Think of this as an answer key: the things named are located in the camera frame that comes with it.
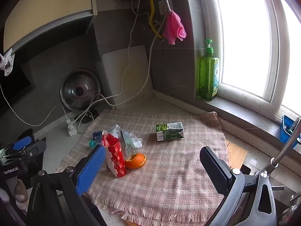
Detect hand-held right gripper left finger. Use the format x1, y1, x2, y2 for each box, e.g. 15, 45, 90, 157
27, 144, 107, 226

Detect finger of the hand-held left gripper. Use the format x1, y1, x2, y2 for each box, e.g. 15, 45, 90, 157
5, 128, 34, 151
24, 139, 47, 160

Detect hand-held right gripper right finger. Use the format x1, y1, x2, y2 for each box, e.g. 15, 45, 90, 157
199, 146, 279, 226

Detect red snack carton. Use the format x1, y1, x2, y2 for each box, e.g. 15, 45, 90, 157
101, 130, 127, 178

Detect crushed clear plastic bottle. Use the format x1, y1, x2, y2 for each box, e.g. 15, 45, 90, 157
89, 124, 137, 160

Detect orange peel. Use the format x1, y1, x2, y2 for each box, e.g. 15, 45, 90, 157
125, 153, 147, 169

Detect person's left hand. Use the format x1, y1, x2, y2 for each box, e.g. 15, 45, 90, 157
14, 179, 29, 203

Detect wooden board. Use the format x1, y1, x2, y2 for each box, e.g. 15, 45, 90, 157
224, 140, 247, 170

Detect white plugs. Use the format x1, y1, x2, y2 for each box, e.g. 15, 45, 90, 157
63, 115, 79, 136

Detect pink plaid fringed cloth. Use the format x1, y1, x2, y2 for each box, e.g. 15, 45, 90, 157
58, 109, 230, 226

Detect crumpled white tissue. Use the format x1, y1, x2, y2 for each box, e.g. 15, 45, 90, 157
129, 132, 143, 149

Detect black socket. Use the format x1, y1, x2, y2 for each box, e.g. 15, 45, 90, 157
74, 109, 99, 125

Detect black glass panel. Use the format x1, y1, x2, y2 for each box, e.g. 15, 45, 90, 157
0, 63, 32, 116

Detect green milk carton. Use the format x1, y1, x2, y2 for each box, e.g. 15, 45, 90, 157
156, 122, 185, 142

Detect steel pot lid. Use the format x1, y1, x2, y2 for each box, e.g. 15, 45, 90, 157
60, 69, 101, 112

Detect metal faucet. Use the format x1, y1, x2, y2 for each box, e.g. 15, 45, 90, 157
256, 116, 301, 177

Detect blue sink basket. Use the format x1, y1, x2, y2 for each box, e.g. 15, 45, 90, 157
280, 115, 301, 149

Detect white clip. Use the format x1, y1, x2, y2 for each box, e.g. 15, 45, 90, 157
0, 48, 16, 76

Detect steel scrubber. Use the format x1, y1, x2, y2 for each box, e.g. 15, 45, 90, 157
288, 117, 301, 132

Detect green dish soap bottle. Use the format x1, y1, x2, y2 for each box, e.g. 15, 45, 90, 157
199, 39, 220, 100

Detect white cutting board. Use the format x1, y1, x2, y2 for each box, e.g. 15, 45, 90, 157
101, 45, 153, 106

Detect pink hanging rag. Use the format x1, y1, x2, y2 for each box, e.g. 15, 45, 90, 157
162, 11, 187, 45

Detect thin white cable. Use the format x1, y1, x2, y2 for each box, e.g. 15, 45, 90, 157
0, 82, 58, 127

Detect white power cable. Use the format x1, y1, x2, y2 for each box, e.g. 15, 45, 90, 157
78, 0, 143, 132
71, 16, 167, 125

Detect cream wall cabinet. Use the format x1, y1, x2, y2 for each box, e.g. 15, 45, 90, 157
3, 0, 98, 52

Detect white window frame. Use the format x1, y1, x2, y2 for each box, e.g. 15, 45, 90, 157
196, 0, 301, 123

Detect white wall outlet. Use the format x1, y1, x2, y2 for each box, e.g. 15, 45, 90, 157
158, 0, 173, 16

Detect yellow gas hose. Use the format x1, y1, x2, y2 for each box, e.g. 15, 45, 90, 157
148, 0, 163, 39

